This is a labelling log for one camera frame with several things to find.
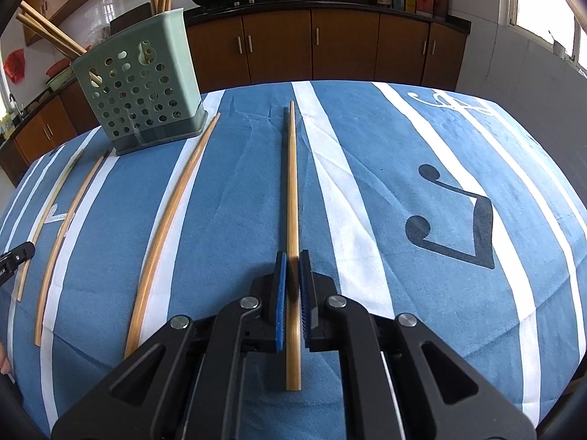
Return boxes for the brown lower kitchen cabinets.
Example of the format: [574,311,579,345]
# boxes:
[184,0,471,92]

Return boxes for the blue white striped tablecloth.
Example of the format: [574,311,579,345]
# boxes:
[1,81,586,433]

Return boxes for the wooden chopstick left bundle inner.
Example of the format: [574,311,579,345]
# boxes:
[124,112,221,358]

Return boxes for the wooden chopstick bundle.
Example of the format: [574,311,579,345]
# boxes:
[124,112,221,358]
[34,153,107,348]

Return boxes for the wooden chopstick left bundle middle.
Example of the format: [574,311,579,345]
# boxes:
[34,153,107,348]

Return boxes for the thin pale chopstick far left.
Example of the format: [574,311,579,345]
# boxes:
[15,146,84,302]

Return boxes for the black left gripper tip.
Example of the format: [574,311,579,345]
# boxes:
[0,241,36,285]

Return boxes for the green perforated utensil holder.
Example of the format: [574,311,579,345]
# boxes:
[72,8,207,155]

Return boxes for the brown left side cabinet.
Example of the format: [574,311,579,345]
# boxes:
[1,80,98,187]

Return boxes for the red item on wall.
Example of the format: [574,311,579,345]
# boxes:
[4,49,26,84]

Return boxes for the window with white frame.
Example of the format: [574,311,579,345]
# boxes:
[507,0,586,70]

